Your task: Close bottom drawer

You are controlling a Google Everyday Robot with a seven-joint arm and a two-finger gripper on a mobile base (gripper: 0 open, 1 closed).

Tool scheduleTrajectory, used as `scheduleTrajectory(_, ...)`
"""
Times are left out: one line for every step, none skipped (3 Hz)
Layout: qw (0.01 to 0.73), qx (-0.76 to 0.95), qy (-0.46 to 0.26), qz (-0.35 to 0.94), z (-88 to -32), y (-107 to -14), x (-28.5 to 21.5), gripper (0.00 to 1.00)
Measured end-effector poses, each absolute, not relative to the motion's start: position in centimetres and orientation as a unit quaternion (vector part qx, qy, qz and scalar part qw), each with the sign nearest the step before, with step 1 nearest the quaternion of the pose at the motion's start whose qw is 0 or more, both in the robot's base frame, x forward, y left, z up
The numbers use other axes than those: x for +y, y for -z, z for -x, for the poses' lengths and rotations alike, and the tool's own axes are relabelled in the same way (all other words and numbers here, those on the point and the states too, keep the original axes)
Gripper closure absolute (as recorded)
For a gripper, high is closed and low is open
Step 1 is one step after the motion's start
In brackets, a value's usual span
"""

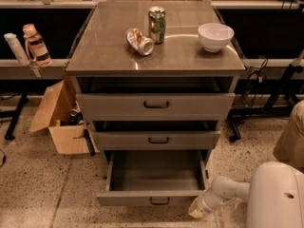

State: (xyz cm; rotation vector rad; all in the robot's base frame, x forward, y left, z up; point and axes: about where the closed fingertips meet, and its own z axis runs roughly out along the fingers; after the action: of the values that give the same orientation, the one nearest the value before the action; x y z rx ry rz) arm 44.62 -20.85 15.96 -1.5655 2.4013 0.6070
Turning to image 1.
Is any grey bottom drawer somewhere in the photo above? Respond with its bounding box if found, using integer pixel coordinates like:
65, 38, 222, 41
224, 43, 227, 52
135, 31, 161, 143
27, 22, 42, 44
97, 150, 206, 206

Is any grey drawer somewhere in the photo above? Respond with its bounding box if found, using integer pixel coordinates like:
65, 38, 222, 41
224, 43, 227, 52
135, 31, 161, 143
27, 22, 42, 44
93, 121, 220, 150
97, 150, 206, 206
77, 77, 235, 121

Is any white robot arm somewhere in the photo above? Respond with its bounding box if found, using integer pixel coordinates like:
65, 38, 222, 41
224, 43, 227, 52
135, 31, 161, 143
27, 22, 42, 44
188, 161, 304, 228

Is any grey middle drawer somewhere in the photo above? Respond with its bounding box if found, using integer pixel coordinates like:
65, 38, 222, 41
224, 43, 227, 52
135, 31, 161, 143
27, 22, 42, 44
93, 121, 220, 150

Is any grey drawer cabinet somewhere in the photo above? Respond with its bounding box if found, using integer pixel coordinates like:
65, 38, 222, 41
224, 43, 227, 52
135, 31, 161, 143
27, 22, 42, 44
65, 0, 246, 163

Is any grey top drawer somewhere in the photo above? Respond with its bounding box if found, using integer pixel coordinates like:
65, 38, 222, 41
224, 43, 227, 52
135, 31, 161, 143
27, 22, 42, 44
77, 77, 235, 121

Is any tan trouser leg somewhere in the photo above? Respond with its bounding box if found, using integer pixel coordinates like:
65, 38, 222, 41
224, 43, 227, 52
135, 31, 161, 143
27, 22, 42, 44
274, 101, 304, 168

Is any black tool beside box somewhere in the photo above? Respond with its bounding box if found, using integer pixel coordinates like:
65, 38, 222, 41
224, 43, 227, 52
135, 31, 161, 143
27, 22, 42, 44
83, 122, 96, 156

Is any black stand base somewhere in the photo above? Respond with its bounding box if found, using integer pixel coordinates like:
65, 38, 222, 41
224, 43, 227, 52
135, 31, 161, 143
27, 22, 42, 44
227, 49, 304, 143

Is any cardboard box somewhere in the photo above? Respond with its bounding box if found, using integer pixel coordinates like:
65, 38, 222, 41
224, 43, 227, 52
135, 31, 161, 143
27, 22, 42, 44
29, 76, 99, 155

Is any white bowl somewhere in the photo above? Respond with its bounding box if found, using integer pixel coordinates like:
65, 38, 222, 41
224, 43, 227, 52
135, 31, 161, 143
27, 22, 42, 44
198, 23, 235, 52

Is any crushed silver can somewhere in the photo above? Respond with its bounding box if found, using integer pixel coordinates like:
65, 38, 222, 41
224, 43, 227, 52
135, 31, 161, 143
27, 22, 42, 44
125, 28, 154, 56

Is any green soda can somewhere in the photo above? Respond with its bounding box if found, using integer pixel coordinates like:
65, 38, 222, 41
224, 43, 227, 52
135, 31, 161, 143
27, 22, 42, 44
148, 6, 166, 44

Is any black table leg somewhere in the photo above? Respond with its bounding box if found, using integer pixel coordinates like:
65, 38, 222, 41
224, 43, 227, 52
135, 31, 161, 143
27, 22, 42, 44
5, 93, 29, 141

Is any pink striped bottle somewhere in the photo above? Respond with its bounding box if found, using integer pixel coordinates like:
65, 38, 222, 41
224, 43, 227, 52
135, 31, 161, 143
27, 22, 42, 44
23, 24, 52, 67

